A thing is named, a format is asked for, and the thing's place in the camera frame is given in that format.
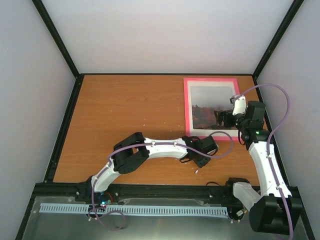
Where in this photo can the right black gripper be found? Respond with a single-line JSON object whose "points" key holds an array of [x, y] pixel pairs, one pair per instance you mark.
{"points": [[220, 117]]}

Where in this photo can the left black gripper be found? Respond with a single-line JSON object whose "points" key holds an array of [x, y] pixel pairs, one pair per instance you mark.
{"points": [[201, 163]]}

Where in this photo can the pink picture frame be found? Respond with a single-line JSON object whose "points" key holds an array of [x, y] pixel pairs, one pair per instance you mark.
{"points": [[218, 134]]}

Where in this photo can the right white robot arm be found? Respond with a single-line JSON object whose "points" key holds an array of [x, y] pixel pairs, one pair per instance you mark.
{"points": [[274, 209]]}

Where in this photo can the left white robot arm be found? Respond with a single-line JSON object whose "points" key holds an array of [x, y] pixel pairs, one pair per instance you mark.
{"points": [[129, 154]]}

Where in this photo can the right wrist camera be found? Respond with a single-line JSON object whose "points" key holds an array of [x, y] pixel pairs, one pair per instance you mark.
{"points": [[239, 104]]}

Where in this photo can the photo in frame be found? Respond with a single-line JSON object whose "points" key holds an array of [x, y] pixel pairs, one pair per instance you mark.
{"points": [[208, 105]]}

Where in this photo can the black enclosure frame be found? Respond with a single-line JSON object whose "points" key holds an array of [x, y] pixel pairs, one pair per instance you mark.
{"points": [[79, 77]]}

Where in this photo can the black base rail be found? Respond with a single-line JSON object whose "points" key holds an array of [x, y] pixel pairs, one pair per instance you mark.
{"points": [[162, 191]]}

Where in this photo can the light blue cable duct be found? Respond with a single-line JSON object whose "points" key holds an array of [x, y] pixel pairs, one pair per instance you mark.
{"points": [[137, 210]]}

